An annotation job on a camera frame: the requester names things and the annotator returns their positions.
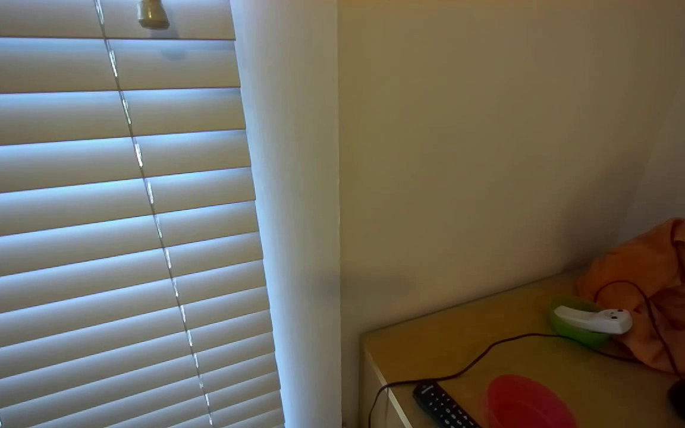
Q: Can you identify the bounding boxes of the orange towel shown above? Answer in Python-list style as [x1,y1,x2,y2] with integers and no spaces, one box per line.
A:
[578,219,685,376]

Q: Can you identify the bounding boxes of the pink bowl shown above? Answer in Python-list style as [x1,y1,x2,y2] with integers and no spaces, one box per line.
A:
[486,376,576,428]

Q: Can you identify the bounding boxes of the brass blind cord knob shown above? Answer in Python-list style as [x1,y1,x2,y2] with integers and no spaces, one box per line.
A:
[137,0,169,29]

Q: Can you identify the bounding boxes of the wooden dresser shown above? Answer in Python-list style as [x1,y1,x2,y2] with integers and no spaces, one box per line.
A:
[358,271,685,428]

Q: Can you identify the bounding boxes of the black mouse cable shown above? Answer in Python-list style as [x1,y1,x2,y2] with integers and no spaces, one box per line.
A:
[363,277,685,428]

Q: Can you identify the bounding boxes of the black remote control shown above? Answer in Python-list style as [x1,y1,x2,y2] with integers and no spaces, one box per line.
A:
[413,383,480,428]

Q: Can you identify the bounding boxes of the green bowl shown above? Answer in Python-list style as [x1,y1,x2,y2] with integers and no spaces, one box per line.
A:
[546,303,612,350]

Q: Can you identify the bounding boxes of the white game controller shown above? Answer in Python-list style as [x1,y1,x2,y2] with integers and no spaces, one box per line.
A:
[553,303,632,335]

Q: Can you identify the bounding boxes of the white window blinds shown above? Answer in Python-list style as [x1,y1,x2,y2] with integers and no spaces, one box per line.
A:
[0,0,283,428]

